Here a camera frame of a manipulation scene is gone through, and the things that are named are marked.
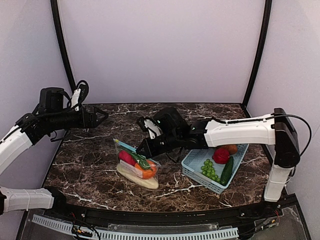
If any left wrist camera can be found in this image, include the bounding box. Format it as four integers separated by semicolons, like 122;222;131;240
66;80;89;112

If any clear zip top bag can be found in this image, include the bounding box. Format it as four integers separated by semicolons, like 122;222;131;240
113;139;161;190

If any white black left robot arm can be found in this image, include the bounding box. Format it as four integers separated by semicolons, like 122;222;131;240
0;82;109;214

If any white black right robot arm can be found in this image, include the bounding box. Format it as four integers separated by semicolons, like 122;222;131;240
136;107;304;202

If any green cucumber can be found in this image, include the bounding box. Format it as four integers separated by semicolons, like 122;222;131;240
220;156;234;186

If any dark red round fruit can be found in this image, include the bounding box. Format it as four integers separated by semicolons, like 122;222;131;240
212;148;230;165

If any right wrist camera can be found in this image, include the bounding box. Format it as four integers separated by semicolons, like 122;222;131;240
136;116;163;140

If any red tomato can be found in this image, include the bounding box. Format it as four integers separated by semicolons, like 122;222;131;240
118;150;137;166

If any white radish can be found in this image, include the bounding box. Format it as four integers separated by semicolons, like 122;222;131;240
116;164;159;190

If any brown potato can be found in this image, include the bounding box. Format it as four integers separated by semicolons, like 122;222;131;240
221;144;238;155

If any light blue plastic basket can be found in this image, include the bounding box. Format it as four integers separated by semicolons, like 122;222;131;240
181;144;249;194

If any white slotted cable duct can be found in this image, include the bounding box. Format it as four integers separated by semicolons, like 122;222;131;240
32;214;239;240

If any green leafy vegetable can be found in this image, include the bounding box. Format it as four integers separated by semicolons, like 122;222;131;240
130;152;151;170

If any black front rail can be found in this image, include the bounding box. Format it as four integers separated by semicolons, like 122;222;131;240
44;202;277;227

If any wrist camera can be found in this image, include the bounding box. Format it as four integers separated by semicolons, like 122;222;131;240
136;116;163;140
66;80;89;112

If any green grapes bunch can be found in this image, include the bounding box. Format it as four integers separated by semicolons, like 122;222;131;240
200;159;220;183

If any orange fruit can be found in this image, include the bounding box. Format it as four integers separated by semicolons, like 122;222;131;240
134;159;158;179

